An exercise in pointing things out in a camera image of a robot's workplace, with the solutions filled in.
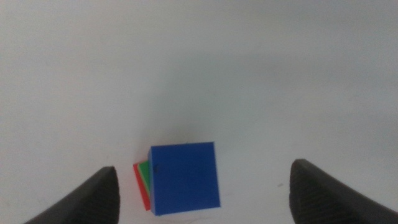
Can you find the red cube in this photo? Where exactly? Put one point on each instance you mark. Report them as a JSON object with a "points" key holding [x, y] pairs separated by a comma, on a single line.
{"points": [[141, 190]]}

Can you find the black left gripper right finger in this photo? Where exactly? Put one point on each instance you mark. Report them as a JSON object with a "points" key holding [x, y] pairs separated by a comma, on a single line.
{"points": [[320, 199]]}

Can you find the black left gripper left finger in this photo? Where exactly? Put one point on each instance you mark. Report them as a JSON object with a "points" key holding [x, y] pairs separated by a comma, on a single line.
{"points": [[96, 199]]}

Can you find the green cube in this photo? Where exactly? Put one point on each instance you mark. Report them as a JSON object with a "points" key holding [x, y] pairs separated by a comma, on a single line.
{"points": [[145, 174]]}

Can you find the blue cube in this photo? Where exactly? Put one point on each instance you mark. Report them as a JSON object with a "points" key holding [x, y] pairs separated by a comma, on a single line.
{"points": [[185, 179]]}

